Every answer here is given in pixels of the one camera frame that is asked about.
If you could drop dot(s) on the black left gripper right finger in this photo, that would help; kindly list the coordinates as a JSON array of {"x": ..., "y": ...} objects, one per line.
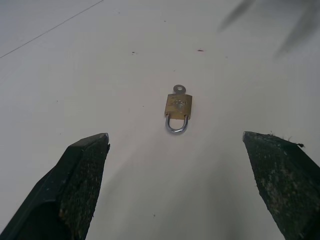
[{"x": 285, "y": 180}]

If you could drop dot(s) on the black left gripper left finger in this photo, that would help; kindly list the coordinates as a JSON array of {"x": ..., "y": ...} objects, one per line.
[{"x": 62, "y": 185}]

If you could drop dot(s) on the silver key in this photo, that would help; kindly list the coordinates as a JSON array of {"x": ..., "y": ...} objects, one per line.
[{"x": 179, "y": 89}]

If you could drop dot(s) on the brass padlock with silver shackle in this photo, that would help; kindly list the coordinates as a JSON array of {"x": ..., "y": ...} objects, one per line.
[{"x": 178, "y": 108}]

